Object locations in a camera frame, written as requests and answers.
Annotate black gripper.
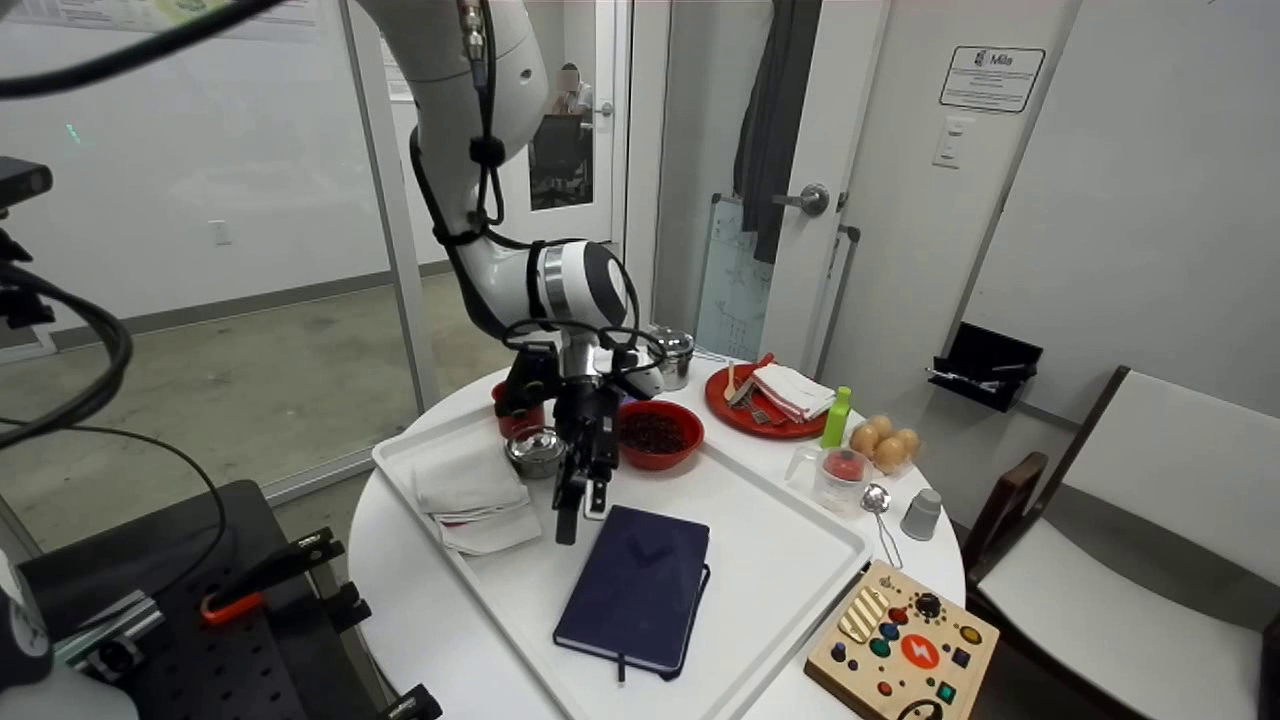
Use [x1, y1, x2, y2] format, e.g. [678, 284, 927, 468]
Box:
[547, 335, 632, 548]

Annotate navy blue notebook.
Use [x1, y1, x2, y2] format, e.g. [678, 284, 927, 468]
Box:
[547, 504, 716, 682]

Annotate red bowl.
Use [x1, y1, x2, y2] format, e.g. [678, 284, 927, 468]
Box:
[612, 396, 707, 470]

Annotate red mug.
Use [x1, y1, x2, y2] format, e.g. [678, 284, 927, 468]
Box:
[486, 377, 552, 441]

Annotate white folded cloth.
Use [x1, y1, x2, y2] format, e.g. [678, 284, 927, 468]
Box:
[405, 429, 552, 558]

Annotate small steel pot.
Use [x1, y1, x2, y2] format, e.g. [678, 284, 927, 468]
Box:
[649, 325, 700, 391]

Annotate red plate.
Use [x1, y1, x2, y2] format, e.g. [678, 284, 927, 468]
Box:
[700, 355, 834, 445]

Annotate white plastic tray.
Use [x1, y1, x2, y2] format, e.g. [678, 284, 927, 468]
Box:
[369, 396, 870, 720]

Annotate clear plastic container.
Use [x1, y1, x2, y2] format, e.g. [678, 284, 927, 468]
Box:
[782, 441, 870, 520]

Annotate white napkin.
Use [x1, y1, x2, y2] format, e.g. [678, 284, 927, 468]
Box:
[743, 355, 834, 423]

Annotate small leaning whiteboard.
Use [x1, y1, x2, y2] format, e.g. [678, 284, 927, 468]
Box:
[692, 191, 774, 362]

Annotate green plastic bottle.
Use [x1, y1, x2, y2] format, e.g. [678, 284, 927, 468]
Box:
[816, 383, 857, 452]

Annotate metal spoon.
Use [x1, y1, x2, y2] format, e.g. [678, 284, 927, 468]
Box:
[858, 481, 907, 572]

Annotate small grey cup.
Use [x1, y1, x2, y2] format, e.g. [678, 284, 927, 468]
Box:
[899, 482, 945, 543]

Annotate wooden toy board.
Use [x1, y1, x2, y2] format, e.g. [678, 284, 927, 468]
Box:
[799, 558, 1005, 720]

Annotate person behind glass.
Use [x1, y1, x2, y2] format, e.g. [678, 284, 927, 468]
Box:
[547, 60, 596, 125]

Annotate dark grey coat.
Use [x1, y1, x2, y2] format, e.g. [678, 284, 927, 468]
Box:
[731, 0, 829, 262]

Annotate black equipment table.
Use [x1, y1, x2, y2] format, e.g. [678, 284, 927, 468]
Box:
[0, 474, 445, 720]

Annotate white glass door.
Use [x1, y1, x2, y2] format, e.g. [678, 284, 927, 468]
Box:
[637, 0, 895, 383]

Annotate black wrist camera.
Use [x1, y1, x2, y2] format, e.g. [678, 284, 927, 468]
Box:
[493, 338, 558, 420]

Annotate clamp with orange handle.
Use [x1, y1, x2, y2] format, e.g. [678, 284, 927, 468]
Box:
[197, 522, 353, 631]

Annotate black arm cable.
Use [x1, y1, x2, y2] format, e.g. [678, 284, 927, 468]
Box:
[405, 0, 512, 257]

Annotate silver door handle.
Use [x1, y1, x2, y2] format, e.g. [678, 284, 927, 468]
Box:
[771, 183, 830, 218]

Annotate thin black cable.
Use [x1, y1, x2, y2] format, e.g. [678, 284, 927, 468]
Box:
[0, 420, 230, 591]

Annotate black wall tray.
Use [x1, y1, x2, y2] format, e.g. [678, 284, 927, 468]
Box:
[927, 318, 1047, 417]

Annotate thick black cable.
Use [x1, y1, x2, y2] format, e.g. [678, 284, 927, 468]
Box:
[0, 260, 136, 452]
[0, 0, 287, 105]

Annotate silver metal bracket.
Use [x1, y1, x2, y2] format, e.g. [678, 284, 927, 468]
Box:
[51, 585, 173, 682]

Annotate white light switch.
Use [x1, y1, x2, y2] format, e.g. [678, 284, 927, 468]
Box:
[931, 115, 968, 176]

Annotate white wall sign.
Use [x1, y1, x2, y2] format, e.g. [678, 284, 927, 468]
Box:
[936, 41, 1053, 115]

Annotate white chair with dark frame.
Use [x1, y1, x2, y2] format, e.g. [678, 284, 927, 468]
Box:
[954, 362, 1280, 720]

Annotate black camera on stand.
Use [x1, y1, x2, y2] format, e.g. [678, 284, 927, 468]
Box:
[0, 150, 61, 335]

